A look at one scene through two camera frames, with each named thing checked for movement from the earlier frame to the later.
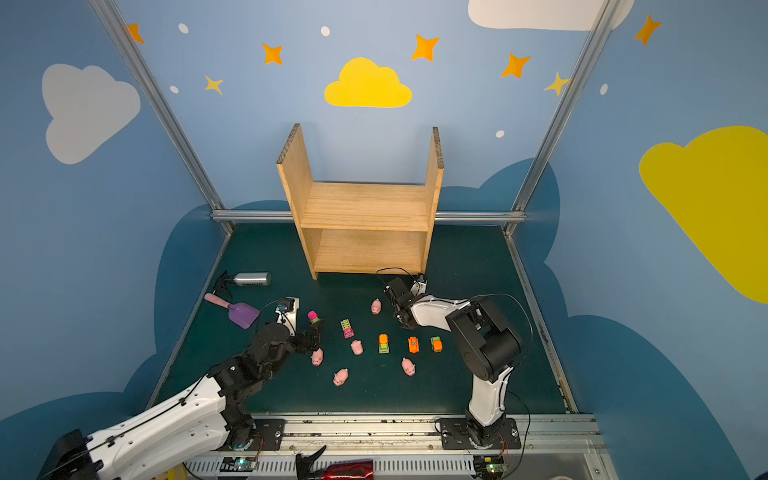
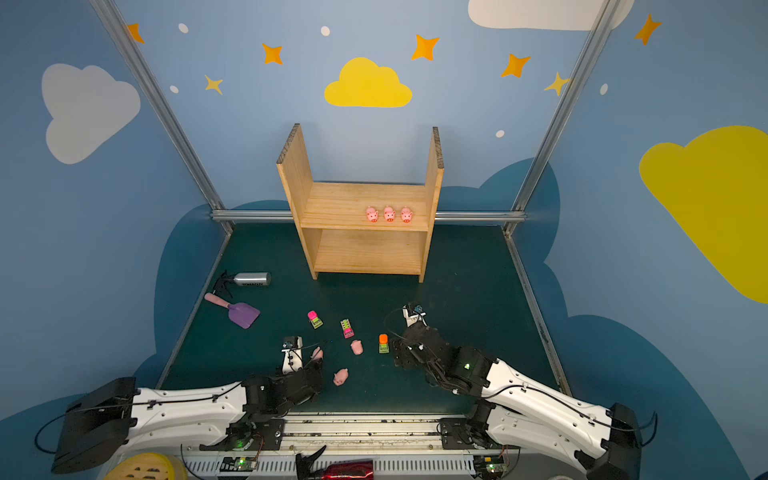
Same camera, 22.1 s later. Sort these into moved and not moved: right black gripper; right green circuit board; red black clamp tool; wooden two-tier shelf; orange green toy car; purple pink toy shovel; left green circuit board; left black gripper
Moved: left black gripper; right black gripper
Not moved: right green circuit board; red black clamp tool; orange green toy car; purple pink toy shovel; left green circuit board; wooden two-tier shelf
